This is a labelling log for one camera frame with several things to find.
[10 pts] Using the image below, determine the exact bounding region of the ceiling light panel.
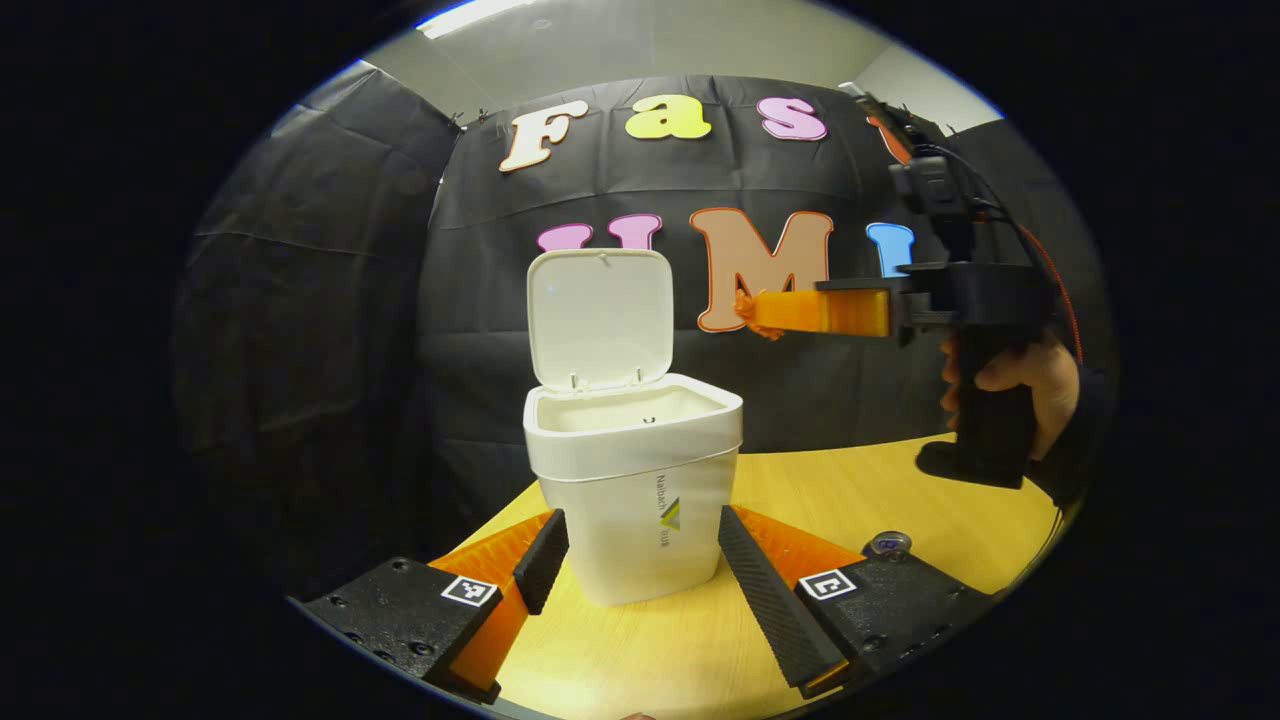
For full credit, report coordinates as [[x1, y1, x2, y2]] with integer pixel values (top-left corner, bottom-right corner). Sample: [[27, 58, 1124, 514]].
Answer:
[[415, 0, 541, 41]]

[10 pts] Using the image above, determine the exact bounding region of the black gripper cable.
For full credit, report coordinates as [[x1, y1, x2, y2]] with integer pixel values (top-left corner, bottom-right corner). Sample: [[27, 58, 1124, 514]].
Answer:
[[915, 143, 1056, 301]]

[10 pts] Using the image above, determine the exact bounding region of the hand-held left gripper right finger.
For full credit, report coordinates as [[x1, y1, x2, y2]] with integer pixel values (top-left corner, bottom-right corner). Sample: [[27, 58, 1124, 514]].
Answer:
[[717, 505, 993, 701]]

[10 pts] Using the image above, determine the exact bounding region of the black backdrop cloth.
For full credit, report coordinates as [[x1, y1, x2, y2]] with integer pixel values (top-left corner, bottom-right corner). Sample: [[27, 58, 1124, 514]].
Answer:
[[172, 62, 1111, 601]]

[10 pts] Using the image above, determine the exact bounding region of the red gripper cable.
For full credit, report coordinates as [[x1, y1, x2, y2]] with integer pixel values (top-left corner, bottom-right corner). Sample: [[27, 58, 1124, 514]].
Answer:
[[1018, 225, 1084, 364]]

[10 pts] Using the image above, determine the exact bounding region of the orange paper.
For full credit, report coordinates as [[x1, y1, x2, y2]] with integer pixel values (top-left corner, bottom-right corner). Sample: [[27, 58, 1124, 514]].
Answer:
[[733, 288, 791, 342]]

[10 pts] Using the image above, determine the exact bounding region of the white desktop garbage bin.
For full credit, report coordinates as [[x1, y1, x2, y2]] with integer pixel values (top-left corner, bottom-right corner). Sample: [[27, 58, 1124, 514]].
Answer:
[[523, 248, 745, 607]]

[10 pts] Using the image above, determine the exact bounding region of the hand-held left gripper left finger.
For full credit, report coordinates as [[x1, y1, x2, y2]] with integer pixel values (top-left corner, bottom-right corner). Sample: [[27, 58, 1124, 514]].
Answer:
[[300, 508, 571, 704]]

